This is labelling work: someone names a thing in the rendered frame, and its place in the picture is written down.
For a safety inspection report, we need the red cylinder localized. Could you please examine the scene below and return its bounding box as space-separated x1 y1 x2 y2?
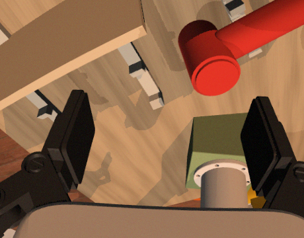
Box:
178 0 304 96

